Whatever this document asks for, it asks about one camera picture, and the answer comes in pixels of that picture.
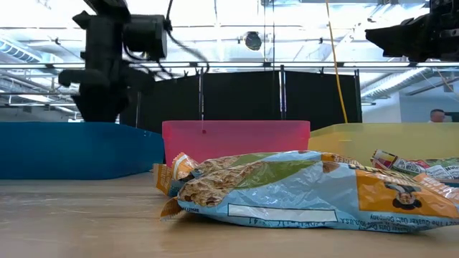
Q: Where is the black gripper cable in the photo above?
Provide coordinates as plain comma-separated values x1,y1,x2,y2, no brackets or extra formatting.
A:
163,0,211,75

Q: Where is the long ceiling light rail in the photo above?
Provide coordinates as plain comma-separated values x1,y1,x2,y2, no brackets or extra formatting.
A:
0,61,459,70

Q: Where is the black fabric partition panel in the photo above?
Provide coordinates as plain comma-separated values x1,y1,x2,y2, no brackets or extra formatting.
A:
202,70,283,122
120,73,202,134
285,70,362,132

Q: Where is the orange blue wrapper granola bar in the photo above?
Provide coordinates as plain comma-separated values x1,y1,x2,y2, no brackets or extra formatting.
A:
171,150,359,187
153,163,180,197
160,159,459,234

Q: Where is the yellow plastic bin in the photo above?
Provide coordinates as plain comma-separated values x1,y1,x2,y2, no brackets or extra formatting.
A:
308,123,459,168

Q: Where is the red plastic bin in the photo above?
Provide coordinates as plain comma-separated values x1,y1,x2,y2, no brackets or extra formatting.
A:
161,120,311,168

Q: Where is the yellow hanging cable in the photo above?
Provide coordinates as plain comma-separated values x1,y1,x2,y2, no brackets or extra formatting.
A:
324,0,349,124

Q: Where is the black ceiling cord reel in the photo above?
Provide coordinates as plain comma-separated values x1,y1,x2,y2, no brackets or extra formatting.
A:
244,31,263,52

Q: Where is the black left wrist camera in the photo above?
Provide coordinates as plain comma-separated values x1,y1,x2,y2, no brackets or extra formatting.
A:
123,14,169,61

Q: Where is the black ring stand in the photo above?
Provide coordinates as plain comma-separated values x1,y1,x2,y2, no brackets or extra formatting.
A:
135,91,142,128

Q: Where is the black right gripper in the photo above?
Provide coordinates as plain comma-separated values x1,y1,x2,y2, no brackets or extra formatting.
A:
364,0,459,63

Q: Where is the green red wrapper granola bar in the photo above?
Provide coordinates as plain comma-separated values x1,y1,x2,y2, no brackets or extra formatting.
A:
370,149,459,187

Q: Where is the person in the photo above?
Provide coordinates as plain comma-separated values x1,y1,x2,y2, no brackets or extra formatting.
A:
429,108,447,123

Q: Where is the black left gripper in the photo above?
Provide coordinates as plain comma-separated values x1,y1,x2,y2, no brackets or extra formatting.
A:
59,10,156,123

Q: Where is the blue plastic bin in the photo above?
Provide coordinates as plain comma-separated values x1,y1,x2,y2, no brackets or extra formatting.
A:
0,121,165,181

